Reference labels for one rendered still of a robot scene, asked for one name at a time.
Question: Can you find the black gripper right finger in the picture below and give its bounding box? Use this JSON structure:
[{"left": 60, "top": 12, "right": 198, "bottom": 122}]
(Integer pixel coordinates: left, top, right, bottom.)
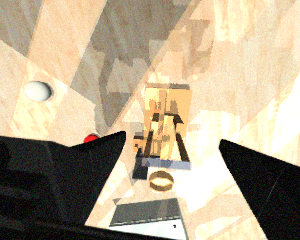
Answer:
[{"left": 218, "top": 139, "right": 300, "bottom": 240}]

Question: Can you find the dark red ball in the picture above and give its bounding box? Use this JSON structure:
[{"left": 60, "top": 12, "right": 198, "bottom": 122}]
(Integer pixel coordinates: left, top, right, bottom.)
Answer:
[{"left": 83, "top": 134, "right": 98, "bottom": 142}]

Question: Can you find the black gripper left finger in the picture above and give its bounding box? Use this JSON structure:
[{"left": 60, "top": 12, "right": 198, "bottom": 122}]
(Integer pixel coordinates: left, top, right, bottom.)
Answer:
[{"left": 0, "top": 131, "right": 126, "bottom": 225}]

